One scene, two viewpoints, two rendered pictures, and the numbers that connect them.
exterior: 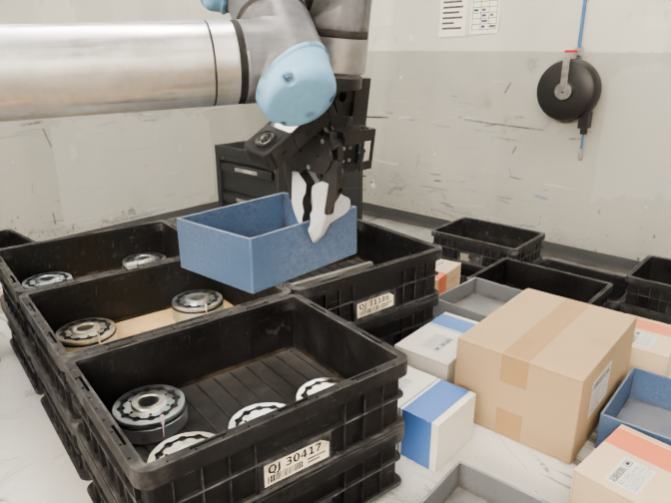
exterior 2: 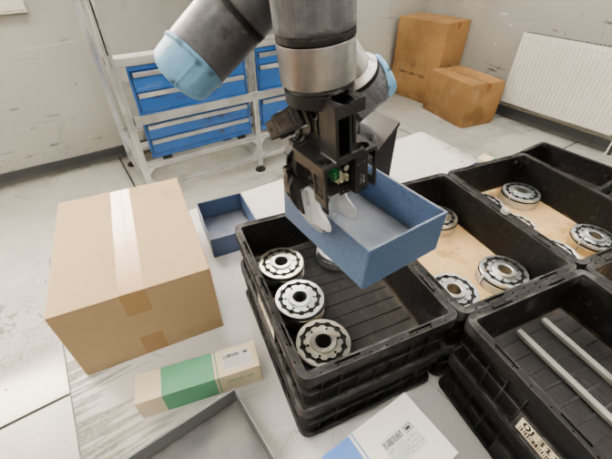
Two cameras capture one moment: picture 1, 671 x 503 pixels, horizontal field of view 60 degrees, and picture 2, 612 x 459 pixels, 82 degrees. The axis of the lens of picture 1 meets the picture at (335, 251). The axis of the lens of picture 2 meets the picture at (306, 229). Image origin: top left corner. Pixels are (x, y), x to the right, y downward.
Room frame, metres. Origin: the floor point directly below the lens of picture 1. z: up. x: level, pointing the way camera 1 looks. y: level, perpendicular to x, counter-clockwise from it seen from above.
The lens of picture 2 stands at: (0.80, -0.35, 1.43)
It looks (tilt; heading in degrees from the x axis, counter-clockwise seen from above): 40 degrees down; 104
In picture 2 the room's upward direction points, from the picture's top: straight up
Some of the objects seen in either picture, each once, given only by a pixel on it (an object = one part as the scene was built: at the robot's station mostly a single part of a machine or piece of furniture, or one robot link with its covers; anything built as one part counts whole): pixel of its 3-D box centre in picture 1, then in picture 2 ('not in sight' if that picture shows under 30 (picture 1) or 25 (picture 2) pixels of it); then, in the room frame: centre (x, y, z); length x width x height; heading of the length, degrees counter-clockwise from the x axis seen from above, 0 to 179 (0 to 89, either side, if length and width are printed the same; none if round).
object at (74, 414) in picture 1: (160, 323); (444, 247); (0.97, 0.32, 0.87); 0.40 x 0.30 x 0.11; 128
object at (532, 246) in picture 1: (483, 279); not in sight; (2.41, -0.66, 0.37); 0.40 x 0.30 x 0.45; 48
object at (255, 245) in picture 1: (270, 236); (358, 213); (0.77, 0.09, 1.10); 0.20 x 0.15 x 0.07; 139
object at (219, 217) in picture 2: not in sight; (228, 223); (0.35, 0.43, 0.74); 0.20 x 0.15 x 0.07; 130
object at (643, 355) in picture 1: (642, 349); not in sight; (1.11, -0.66, 0.74); 0.16 x 0.12 x 0.07; 140
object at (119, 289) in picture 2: not in sight; (138, 262); (0.24, 0.15, 0.80); 0.40 x 0.30 x 0.20; 130
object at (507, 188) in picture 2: (47, 280); (521, 192); (1.20, 0.64, 0.86); 0.10 x 0.10 x 0.01
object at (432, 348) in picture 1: (444, 355); not in sight; (1.07, -0.23, 0.75); 0.20 x 0.12 x 0.09; 140
